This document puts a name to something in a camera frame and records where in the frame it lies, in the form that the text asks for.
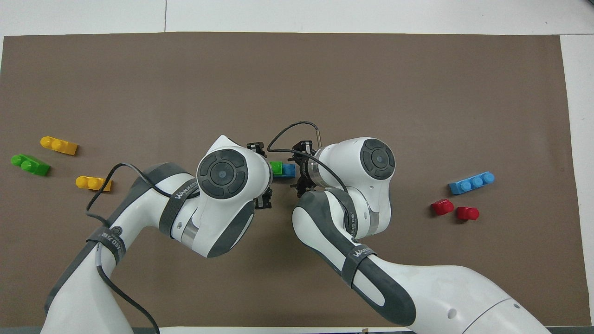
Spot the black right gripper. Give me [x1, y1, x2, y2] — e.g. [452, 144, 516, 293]
[291, 139, 321, 198]

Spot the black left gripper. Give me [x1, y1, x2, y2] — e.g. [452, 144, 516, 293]
[246, 142, 303, 210]

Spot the yellow two-stud toy block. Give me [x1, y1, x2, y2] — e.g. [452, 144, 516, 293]
[40, 136, 78, 155]
[76, 176, 112, 192]

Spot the brown paper table mat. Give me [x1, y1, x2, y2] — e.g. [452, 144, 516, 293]
[0, 32, 592, 328]

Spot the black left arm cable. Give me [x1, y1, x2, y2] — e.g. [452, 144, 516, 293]
[85, 162, 161, 334]

